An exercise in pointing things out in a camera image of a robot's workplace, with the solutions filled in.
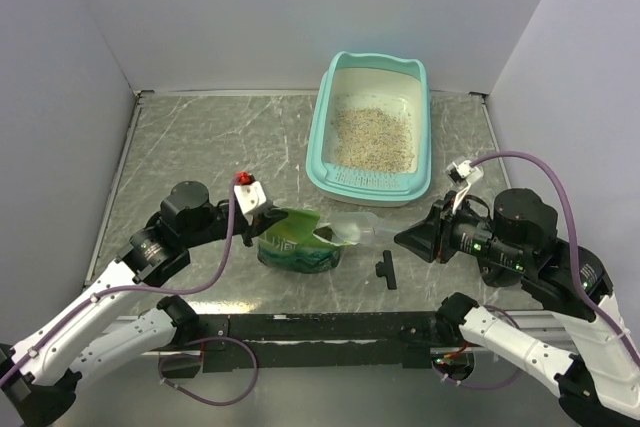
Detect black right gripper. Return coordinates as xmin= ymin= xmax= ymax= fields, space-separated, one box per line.
xmin=391 ymin=187 xmax=524 ymax=267

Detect green cat litter bag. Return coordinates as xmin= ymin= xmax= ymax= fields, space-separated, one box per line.
xmin=257 ymin=209 xmax=354 ymax=274

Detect clear plastic scoop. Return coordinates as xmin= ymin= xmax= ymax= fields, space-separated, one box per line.
xmin=328 ymin=211 xmax=403 ymax=245

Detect teal cat litter box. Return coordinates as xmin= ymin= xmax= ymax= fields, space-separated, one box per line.
xmin=306 ymin=51 xmax=432 ymax=207

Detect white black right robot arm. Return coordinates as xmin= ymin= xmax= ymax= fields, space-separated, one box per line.
xmin=394 ymin=188 xmax=639 ymax=426

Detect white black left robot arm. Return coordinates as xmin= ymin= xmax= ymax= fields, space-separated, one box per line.
xmin=1 ymin=172 xmax=288 ymax=426

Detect beige cat litter granules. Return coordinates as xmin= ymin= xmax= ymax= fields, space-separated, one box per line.
xmin=331 ymin=108 xmax=414 ymax=173

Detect small black T-shaped part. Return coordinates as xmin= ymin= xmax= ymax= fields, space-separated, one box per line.
xmin=375 ymin=250 xmax=397 ymax=290

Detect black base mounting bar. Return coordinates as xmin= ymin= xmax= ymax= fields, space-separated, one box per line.
xmin=160 ymin=311 xmax=463 ymax=373

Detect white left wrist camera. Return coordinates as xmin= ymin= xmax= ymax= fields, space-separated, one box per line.
xmin=234 ymin=181 xmax=273 ymax=216

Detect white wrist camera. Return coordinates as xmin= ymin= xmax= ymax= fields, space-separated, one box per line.
xmin=445 ymin=159 xmax=484 ymax=213
xmin=234 ymin=181 xmax=273 ymax=216

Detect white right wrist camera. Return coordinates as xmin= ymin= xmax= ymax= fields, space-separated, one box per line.
xmin=445 ymin=159 xmax=484 ymax=213

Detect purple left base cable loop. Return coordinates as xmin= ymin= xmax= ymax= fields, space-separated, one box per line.
xmin=157 ymin=336 xmax=260 ymax=407

